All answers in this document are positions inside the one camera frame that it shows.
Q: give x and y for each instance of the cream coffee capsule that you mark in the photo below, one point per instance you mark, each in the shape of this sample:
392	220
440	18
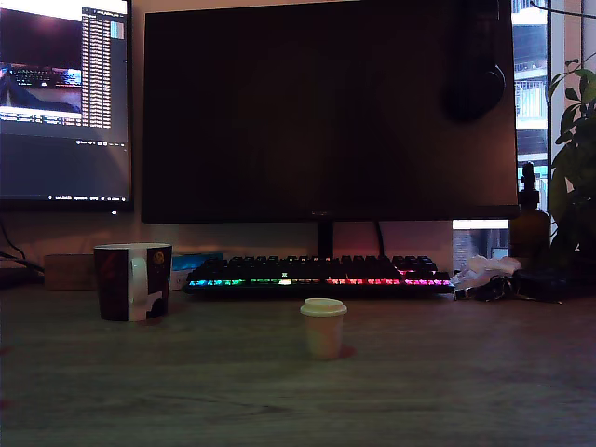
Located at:
323	333

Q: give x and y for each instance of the black monitor stand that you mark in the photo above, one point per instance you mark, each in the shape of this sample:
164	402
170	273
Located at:
325	239

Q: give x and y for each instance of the rainbow backlit black keyboard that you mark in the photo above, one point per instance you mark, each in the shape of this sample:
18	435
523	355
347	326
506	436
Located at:
316	274

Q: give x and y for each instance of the large dark computer monitor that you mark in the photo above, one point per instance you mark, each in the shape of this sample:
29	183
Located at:
302	116

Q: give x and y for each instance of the white crumpled tissue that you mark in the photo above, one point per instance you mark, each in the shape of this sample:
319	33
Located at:
484	267

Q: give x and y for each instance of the bunch of keys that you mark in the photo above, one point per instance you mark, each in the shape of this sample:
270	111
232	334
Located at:
491	288

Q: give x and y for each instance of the black headphones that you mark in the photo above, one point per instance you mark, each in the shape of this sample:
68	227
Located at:
475	93

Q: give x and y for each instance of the amber dropper bottle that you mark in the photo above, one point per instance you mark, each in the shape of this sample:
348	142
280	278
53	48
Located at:
530	233

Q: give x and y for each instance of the tan wooden box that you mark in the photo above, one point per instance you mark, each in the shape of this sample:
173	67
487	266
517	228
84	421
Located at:
70	272

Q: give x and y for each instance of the lit computer monitor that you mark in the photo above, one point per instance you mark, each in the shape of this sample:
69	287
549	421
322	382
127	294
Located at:
60	163

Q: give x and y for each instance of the black pouch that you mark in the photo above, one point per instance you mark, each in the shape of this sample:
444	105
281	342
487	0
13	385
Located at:
542	281

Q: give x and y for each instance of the window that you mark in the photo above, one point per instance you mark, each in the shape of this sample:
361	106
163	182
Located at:
531	102

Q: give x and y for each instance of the green leafy plant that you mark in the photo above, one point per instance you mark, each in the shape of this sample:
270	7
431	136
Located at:
575	186

